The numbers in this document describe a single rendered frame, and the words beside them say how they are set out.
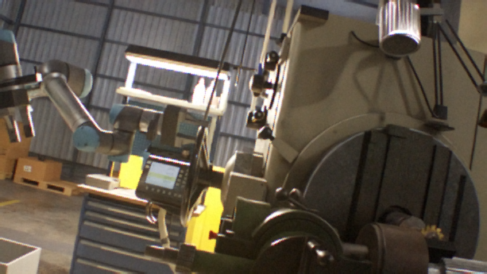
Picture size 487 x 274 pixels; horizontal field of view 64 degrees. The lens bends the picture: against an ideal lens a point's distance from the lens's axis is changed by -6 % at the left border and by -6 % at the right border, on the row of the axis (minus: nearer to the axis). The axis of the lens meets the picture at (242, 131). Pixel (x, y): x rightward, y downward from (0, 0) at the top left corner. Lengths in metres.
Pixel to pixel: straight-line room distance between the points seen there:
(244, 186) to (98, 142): 0.47
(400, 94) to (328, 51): 0.27
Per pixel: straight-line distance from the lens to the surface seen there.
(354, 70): 1.34
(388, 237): 0.96
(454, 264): 1.08
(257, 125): 1.71
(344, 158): 1.20
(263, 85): 1.55
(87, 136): 1.30
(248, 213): 0.88
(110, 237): 3.10
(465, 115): 1.48
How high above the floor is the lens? 1.39
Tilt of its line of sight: 4 degrees up
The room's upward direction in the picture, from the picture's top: 12 degrees clockwise
